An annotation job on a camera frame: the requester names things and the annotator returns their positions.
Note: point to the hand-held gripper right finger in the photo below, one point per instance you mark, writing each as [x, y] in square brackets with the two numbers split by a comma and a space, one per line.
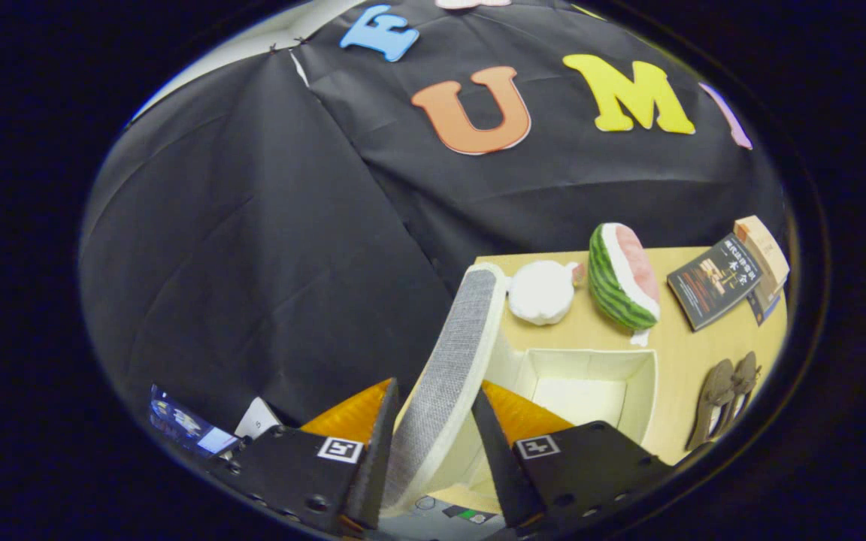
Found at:
[501, 466]

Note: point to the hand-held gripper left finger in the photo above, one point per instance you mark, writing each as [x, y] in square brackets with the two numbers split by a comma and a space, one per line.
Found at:
[376, 458]

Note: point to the cream fabric storage box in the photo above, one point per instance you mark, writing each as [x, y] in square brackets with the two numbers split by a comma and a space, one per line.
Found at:
[452, 361]

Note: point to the brown fuzzy shoe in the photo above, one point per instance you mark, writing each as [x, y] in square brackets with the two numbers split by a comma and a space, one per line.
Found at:
[745, 379]
[710, 406]

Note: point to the small black green gadget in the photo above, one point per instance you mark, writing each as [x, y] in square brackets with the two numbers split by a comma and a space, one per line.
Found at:
[467, 515]

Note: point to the white flat device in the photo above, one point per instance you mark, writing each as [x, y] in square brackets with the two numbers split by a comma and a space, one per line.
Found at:
[256, 421]

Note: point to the white round plush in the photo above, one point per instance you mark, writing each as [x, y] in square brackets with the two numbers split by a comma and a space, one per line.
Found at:
[542, 293]

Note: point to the blue glowing screen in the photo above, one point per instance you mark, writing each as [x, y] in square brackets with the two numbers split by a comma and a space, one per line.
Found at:
[177, 417]

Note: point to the watermelon slice plush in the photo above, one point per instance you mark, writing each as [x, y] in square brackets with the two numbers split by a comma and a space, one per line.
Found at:
[617, 282]

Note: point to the black cover book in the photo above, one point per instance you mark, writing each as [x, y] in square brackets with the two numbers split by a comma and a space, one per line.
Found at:
[715, 282]

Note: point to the blue cover book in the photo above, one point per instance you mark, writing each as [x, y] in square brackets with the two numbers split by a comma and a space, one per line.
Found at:
[765, 308]

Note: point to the beige cover book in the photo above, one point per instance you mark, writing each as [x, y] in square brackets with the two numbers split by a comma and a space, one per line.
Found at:
[764, 248]

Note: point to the row of black cloth clips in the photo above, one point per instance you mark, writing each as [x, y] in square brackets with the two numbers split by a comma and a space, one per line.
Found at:
[275, 48]

